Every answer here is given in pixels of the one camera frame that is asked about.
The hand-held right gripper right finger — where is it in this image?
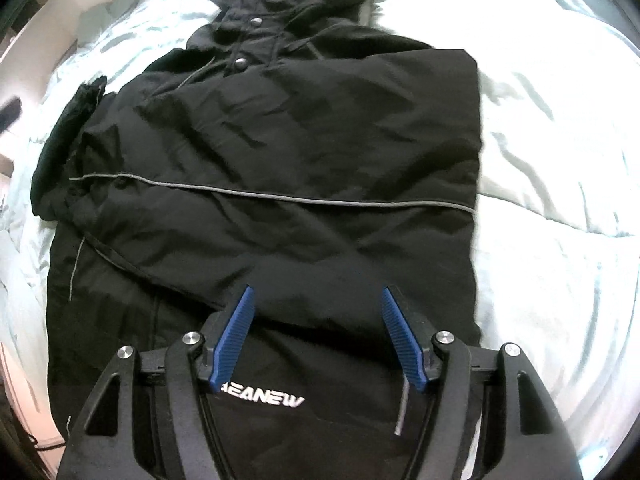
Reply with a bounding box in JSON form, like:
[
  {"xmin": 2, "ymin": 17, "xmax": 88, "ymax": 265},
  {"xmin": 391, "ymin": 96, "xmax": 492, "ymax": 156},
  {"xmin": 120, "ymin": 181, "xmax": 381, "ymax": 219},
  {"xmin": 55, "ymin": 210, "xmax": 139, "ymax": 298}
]
[{"xmin": 380, "ymin": 287, "xmax": 585, "ymax": 480}]

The black hooded jacket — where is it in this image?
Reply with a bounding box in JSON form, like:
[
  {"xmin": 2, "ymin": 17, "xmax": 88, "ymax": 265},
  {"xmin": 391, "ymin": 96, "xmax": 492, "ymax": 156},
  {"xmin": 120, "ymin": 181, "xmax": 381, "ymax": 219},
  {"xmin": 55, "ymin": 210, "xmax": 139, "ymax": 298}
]
[{"xmin": 31, "ymin": 0, "xmax": 483, "ymax": 480}]

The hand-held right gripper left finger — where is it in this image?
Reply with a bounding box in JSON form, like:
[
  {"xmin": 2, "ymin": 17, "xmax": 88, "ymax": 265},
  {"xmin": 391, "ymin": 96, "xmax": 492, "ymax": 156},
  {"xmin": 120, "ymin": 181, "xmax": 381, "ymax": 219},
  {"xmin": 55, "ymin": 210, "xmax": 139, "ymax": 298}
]
[{"xmin": 57, "ymin": 285, "xmax": 257, "ymax": 480}]

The dark object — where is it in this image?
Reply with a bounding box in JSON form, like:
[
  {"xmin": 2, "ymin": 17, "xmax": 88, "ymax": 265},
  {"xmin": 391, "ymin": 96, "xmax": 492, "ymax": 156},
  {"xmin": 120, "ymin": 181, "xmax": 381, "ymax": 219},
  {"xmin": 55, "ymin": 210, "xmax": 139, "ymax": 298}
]
[{"xmin": 0, "ymin": 95, "xmax": 23, "ymax": 136}]

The light blue comforter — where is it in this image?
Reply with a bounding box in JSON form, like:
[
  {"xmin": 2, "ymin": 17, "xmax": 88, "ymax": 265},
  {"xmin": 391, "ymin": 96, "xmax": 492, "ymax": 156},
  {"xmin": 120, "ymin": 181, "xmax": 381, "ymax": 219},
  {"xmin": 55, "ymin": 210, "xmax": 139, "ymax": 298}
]
[{"xmin": 0, "ymin": 0, "xmax": 640, "ymax": 480}]

